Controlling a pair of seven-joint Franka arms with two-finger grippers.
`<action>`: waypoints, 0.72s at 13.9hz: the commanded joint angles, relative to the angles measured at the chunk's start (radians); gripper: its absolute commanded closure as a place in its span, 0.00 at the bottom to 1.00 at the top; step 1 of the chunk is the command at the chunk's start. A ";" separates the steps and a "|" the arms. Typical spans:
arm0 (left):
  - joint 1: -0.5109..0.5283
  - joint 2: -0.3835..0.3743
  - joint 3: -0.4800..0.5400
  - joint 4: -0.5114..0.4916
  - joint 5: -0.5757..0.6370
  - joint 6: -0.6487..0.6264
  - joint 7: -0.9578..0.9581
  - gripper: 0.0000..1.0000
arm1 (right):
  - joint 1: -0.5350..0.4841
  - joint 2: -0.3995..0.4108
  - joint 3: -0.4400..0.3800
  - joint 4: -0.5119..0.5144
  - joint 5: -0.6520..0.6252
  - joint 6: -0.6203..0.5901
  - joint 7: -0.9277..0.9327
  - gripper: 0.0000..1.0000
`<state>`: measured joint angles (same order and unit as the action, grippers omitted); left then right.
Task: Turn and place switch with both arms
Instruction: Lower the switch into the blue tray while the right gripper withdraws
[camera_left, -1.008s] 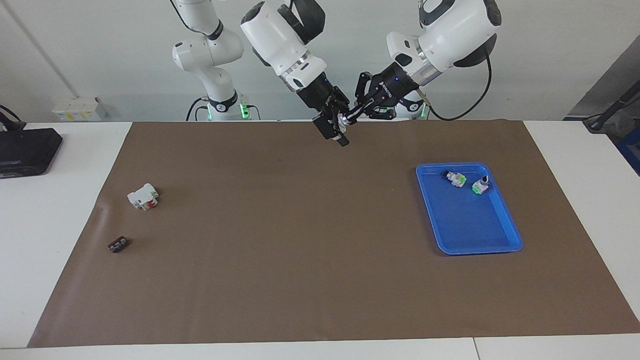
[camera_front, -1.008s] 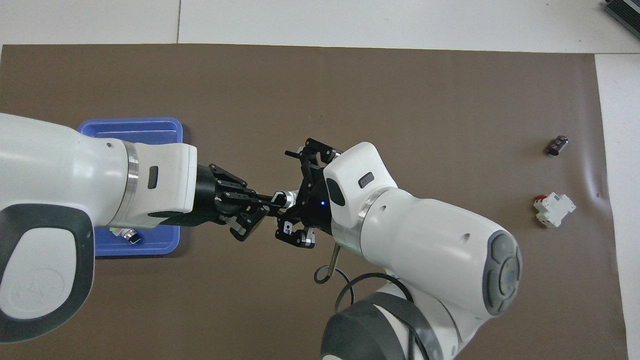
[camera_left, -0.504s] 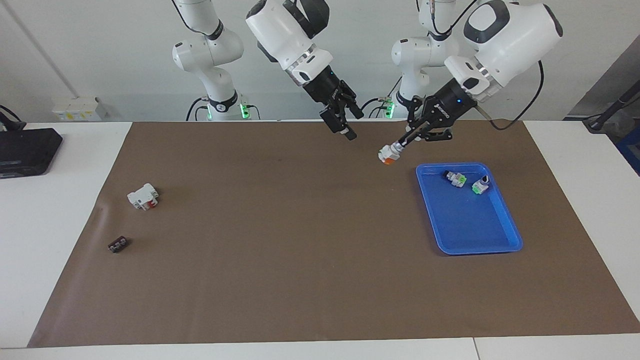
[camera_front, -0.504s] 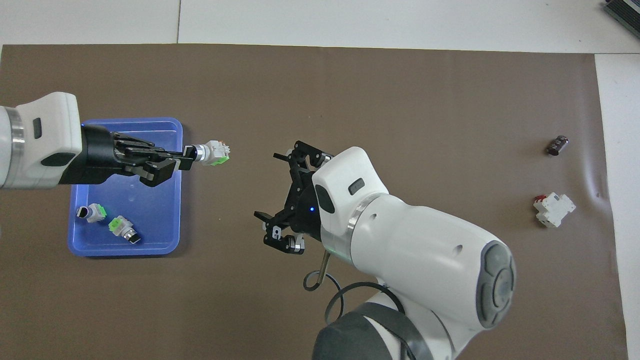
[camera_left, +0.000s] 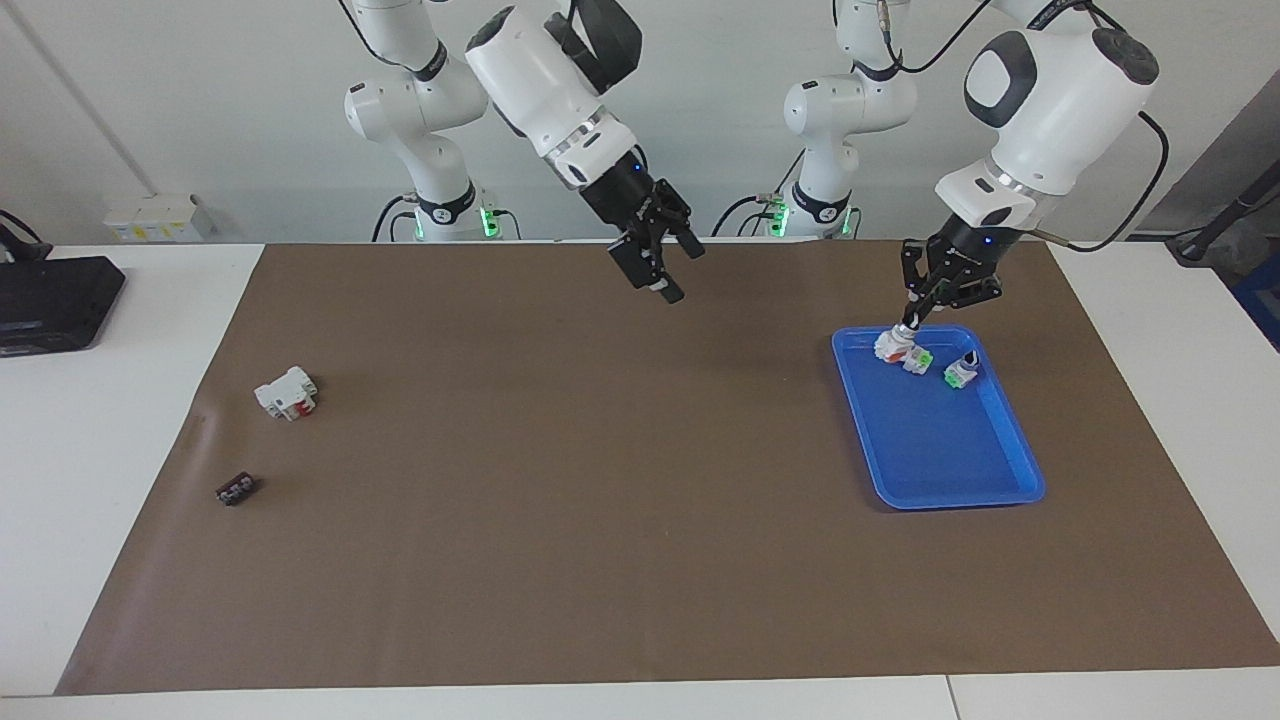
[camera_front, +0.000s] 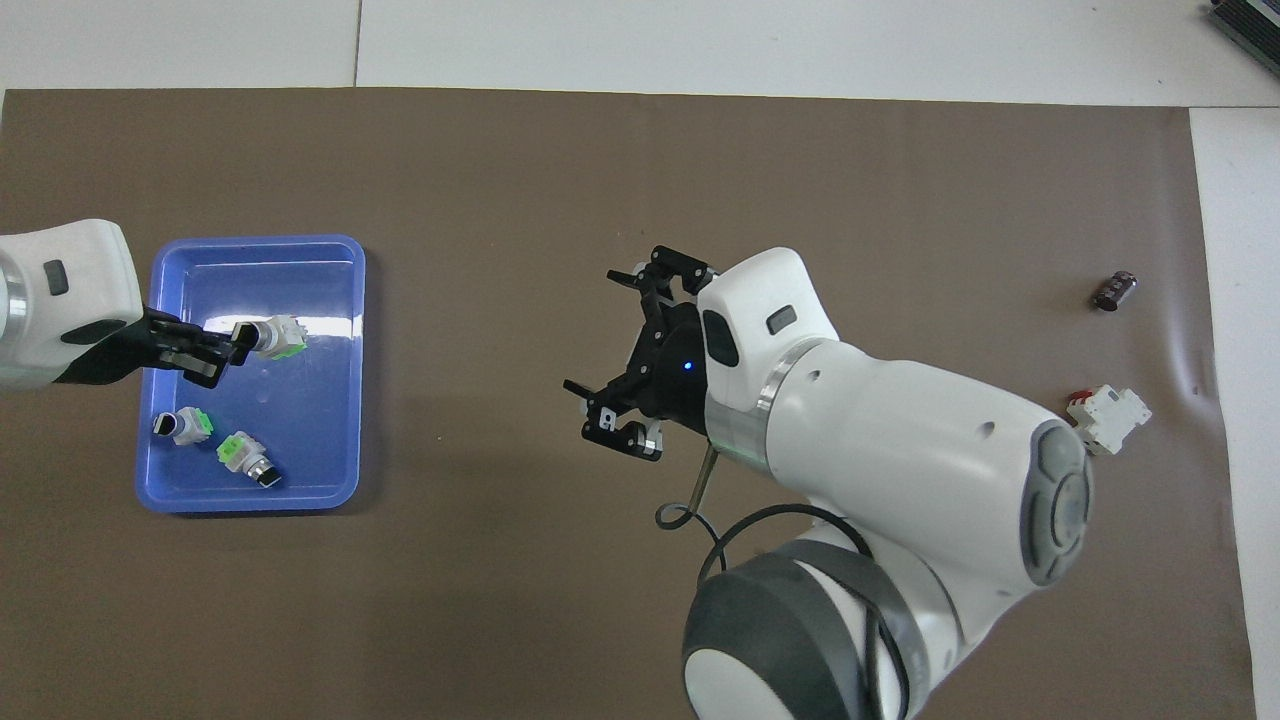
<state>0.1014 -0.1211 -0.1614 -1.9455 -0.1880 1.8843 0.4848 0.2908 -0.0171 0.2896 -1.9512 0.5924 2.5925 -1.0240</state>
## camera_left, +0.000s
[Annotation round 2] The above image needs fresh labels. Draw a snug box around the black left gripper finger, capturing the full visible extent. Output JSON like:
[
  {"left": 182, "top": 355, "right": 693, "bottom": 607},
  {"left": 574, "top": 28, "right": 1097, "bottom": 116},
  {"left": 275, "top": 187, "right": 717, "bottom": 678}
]
[
  {"left": 911, "top": 279, "right": 1003, "bottom": 337},
  {"left": 896, "top": 239, "right": 928, "bottom": 328}
]

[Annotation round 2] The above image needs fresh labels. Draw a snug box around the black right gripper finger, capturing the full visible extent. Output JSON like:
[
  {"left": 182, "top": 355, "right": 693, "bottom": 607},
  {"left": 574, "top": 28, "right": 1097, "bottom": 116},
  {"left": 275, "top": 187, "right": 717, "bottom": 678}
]
[
  {"left": 607, "top": 231, "right": 687, "bottom": 305},
  {"left": 654, "top": 184, "right": 707, "bottom": 262}
]

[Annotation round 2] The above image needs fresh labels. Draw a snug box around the blue plastic tray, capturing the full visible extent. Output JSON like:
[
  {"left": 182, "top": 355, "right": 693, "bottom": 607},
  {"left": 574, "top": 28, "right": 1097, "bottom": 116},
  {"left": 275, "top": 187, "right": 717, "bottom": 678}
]
[{"left": 831, "top": 324, "right": 1047, "bottom": 511}]

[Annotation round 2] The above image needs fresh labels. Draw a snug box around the brown paper mat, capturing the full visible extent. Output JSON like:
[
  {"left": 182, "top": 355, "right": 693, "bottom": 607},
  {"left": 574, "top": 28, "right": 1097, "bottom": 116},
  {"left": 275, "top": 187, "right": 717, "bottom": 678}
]
[{"left": 55, "top": 240, "right": 1280, "bottom": 696}]

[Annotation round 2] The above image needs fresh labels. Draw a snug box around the black stand pole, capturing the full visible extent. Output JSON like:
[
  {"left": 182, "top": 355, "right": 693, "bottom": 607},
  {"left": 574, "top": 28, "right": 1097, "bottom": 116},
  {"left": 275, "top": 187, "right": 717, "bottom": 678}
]
[{"left": 1165, "top": 160, "right": 1280, "bottom": 266}]

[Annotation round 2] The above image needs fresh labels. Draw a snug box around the grey partition panel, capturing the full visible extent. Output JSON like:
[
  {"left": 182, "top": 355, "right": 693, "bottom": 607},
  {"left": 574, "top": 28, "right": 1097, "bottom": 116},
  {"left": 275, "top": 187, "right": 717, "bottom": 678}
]
[{"left": 1130, "top": 70, "right": 1280, "bottom": 241}]

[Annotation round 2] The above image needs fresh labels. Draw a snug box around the blue crate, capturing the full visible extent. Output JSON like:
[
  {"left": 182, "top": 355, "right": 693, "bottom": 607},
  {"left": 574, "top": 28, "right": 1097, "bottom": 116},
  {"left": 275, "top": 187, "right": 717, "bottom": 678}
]
[{"left": 1232, "top": 255, "right": 1280, "bottom": 351}]

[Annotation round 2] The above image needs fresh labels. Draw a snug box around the white red circuit breaker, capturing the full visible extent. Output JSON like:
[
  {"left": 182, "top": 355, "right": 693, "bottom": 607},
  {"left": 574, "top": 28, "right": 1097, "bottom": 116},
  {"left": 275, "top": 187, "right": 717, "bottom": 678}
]
[{"left": 254, "top": 366, "right": 319, "bottom": 422}]

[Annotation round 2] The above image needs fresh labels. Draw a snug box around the black box device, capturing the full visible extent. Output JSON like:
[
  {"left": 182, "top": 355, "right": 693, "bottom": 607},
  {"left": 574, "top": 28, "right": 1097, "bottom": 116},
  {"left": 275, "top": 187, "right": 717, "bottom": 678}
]
[{"left": 0, "top": 256, "right": 127, "bottom": 357}]

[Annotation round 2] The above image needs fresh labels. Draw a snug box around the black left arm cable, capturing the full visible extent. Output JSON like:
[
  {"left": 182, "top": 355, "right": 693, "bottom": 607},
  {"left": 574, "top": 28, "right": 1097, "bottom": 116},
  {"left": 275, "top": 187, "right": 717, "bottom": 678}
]
[{"left": 875, "top": 0, "right": 1171, "bottom": 253}]

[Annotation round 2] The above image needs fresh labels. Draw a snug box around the white wall socket box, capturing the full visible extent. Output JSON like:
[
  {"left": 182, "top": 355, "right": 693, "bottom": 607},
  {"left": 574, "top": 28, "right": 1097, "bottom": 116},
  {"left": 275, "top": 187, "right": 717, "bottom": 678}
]
[{"left": 104, "top": 193, "right": 213, "bottom": 243}]

